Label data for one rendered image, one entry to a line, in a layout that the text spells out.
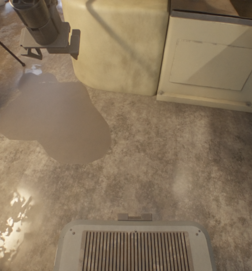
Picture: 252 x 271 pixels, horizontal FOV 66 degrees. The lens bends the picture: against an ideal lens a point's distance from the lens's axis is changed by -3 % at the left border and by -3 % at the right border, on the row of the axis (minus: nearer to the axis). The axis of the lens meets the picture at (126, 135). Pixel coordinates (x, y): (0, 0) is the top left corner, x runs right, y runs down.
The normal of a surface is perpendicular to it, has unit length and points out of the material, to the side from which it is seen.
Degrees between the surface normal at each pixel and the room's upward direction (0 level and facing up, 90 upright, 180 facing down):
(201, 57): 90
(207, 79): 90
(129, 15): 85
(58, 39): 30
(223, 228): 0
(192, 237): 0
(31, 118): 0
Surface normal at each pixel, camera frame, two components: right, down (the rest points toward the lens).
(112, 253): 0.02, -0.64
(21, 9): 0.01, -0.17
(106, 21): -0.16, 0.76
